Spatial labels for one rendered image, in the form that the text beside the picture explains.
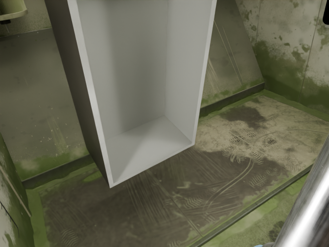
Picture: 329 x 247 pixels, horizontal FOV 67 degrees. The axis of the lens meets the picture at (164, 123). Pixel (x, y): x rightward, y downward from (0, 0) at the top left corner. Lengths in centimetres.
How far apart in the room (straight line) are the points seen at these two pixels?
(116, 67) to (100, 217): 103
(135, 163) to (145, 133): 27
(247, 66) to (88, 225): 234
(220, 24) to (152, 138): 181
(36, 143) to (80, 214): 68
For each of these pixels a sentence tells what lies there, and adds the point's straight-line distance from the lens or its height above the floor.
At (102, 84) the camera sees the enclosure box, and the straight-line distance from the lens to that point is 142.
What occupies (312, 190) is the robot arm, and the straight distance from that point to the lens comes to 52.
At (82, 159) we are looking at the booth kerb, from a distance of 223.
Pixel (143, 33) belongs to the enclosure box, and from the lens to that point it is 141.
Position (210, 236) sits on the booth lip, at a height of 4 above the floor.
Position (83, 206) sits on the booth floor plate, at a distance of 199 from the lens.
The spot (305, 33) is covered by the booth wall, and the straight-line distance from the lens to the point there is 283.
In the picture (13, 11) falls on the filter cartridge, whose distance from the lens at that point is 205.
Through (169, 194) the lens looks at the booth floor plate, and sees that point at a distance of 189.
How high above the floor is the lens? 147
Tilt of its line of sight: 33 degrees down
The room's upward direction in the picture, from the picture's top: 6 degrees counter-clockwise
